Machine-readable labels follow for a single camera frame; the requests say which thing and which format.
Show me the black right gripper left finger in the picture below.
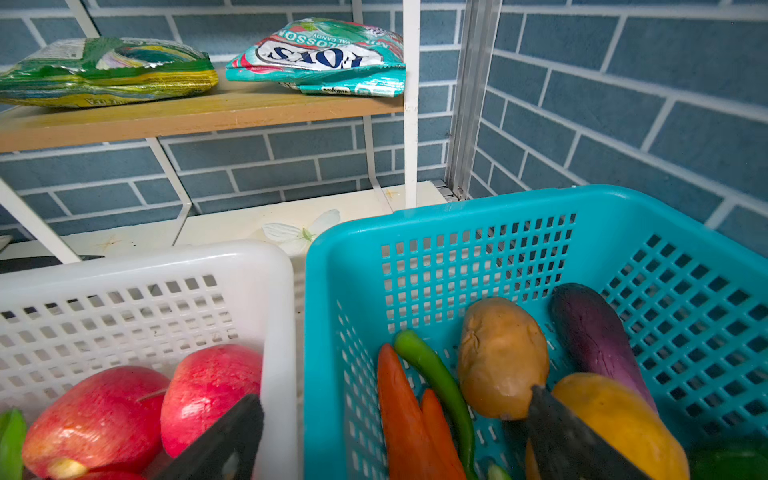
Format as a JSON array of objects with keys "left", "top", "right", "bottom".
[{"left": 155, "top": 394, "right": 264, "bottom": 480}]

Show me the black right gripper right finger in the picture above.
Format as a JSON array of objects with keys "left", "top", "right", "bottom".
[{"left": 526, "top": 385, "right": 648, "bottom": 479}]

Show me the green snack bag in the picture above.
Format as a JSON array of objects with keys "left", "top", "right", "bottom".
[{"left": 1, "top": 37, "right": 218, "bottom": 108}]

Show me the teal Fox's candy bag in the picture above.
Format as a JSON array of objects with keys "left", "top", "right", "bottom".
[{"left": 225, "top": 17, "right": 406, "bottom": 98}]

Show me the red apple right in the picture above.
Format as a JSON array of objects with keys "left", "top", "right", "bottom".
[{"left": 160, "top": 344, "right": 263, "bottom": 458}]

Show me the red apple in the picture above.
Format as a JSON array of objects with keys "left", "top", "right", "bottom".
[
  {"left": 22, "top": 366, "right": 170, "bottom": 479},
  {"left": 160, "top": 344, "right": 263, "bottom": 458}
]

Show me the yellow mango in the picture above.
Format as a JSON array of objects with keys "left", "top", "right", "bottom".
[{"left": 525, "top": 373, "right": 690, "bottom": 479}]

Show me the brown potato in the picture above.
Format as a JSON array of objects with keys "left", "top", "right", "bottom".
[{"left": 457, "top": 298, "right": 549, "bottom": 421}]

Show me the purple eggplant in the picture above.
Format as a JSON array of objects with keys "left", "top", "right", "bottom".
[{"left": 548, "top": 283, "right": 657, "bottom": 409}]

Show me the red apple left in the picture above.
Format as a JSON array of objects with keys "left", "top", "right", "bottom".
[{"left": 22, "top": 366, "right": 170, "bottom": 479}]

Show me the orange carrot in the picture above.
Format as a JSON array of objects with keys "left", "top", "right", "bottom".
[{"left": 377, "top": 344, "right": 466, "bottom": 479}]

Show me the green bell pepper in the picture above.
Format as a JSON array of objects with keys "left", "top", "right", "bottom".
[{"left": 689, "top": 441, "right": 767, "bottom": 480}]

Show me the white plastic basket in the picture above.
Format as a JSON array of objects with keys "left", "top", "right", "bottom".
[{"left": 1, "top": 240, "right": 301, "bottom": 479}]

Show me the green chili pepper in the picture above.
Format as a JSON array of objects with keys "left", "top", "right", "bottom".
[{"left": 394, "top": 330, "right": 478, "bottom": 480}]

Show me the teal plastic basket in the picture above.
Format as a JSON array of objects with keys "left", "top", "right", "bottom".
[{"left": 303, "top": 185, "right": 767, "bottom": 479}]

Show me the white wooden shelf rack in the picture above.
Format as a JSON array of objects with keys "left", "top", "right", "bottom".
[{"left": 0, "top": 0, "right": 448, "bottom": 265}]

